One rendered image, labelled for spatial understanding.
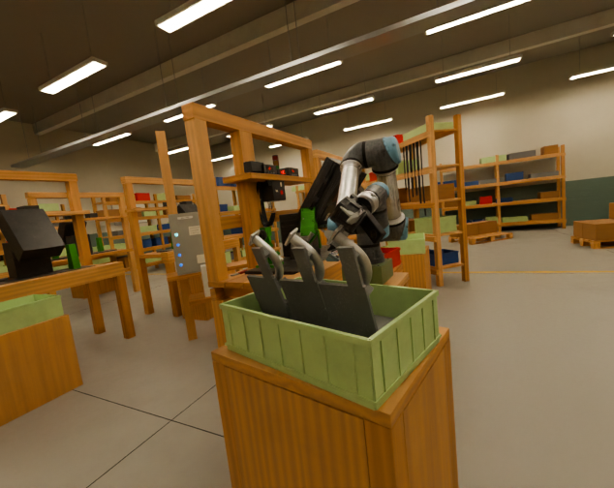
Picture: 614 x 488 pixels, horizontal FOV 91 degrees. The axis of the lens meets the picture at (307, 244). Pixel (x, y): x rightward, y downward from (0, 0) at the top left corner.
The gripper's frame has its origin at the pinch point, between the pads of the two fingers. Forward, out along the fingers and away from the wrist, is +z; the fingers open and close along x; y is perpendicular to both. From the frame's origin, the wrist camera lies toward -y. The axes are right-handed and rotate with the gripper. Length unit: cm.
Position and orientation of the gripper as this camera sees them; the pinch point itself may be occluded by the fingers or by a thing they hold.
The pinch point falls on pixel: (340, 237)
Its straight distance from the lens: 82.8
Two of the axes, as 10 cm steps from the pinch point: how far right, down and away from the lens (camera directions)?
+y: -7.7, -6.2, 1.8
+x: 3.6, -6.4, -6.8
